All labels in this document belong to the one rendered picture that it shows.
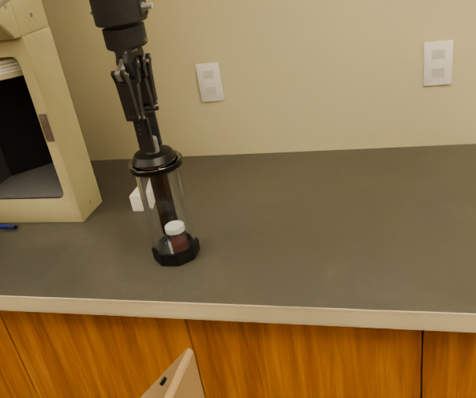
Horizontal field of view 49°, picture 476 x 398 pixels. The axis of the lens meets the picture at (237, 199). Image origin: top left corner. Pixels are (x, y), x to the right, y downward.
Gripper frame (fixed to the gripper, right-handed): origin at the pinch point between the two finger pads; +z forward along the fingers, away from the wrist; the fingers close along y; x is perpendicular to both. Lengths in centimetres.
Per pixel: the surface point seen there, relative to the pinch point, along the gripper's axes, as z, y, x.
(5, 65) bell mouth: -11.7, 17.7, 40.5
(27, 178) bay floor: 21, 25, 52
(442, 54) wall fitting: 4, 56, -60
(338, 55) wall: 2, 57, -33
